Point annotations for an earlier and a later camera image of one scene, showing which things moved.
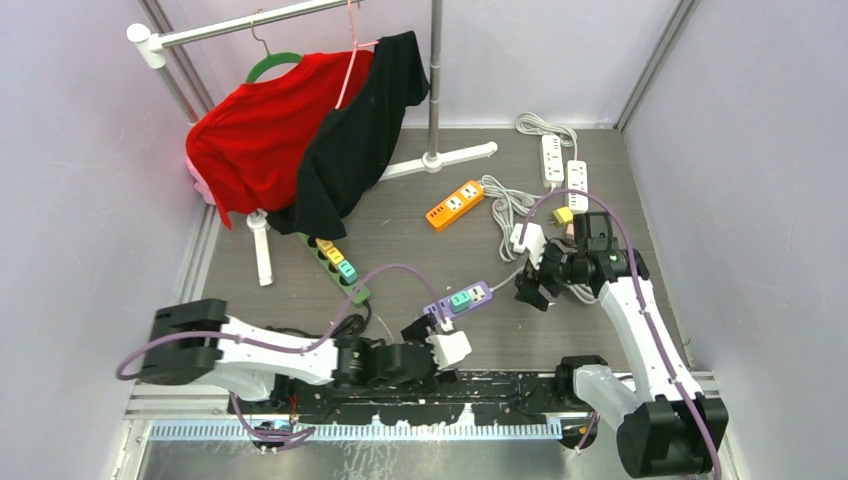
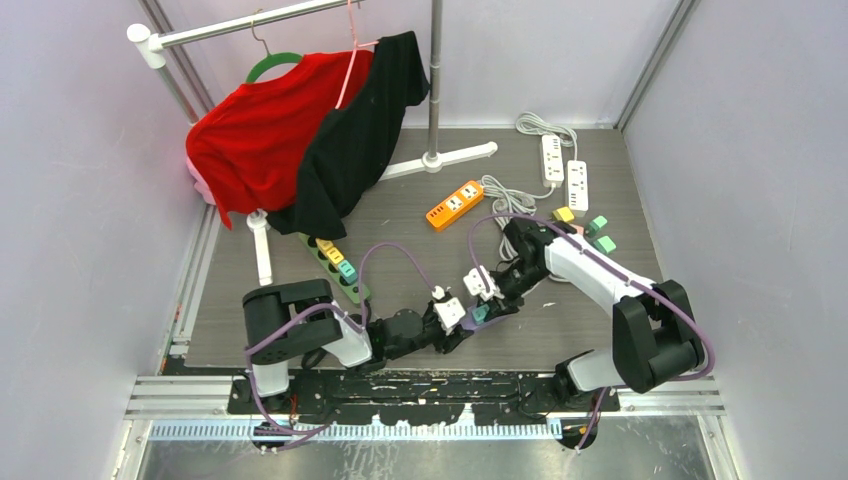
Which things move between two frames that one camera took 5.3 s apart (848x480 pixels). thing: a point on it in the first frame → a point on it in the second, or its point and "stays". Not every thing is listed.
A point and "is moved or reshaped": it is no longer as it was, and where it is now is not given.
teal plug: x=347 y=271 stays
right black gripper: x=528 y=286 → x=505 y=305
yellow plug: x=563 y=215 stays
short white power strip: x=552 y=160 stays
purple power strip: x=459 y=300 is moved or reshaped
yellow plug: x=324 y=246 stays
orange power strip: x=455 y=206 stays
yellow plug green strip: x=335 y=255 stays
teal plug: x=460 y=302 is moved or reshaped
